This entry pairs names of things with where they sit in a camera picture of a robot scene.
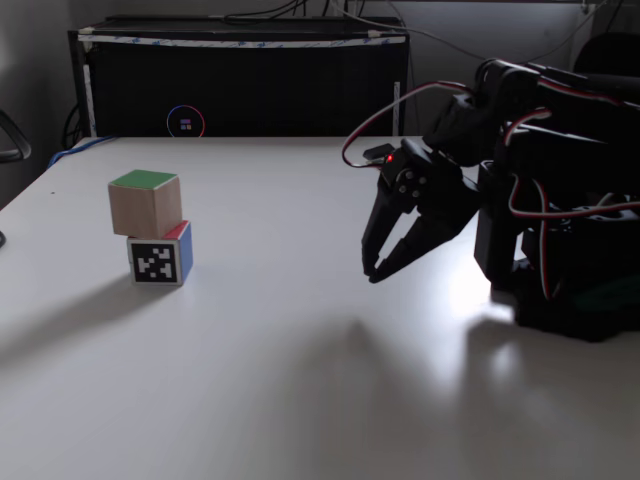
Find wooden cube with green face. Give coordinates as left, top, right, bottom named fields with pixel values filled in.
left=107, top=169, right=182, bottom=240

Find marker cube red blue faces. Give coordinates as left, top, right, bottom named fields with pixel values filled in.
left=126, top=219, right=195, bottom=288

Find black computer case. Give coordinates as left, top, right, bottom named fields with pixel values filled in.
left=68, top=15, right=412, bottom=140

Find black chair backrest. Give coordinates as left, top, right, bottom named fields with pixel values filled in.
left=571, top=33, right=640, bottom=81

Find black chair armrest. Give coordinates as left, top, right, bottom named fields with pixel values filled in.
left=0, top=108, right=32, bottom=165

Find red white servo cable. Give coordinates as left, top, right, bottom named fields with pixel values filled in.
left=341, top=82, right=476, bottom=169
left=507, top=174, right=564, bottom=302

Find blue cable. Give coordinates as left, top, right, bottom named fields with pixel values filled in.
left=48, top=133, right=120, bottom=169

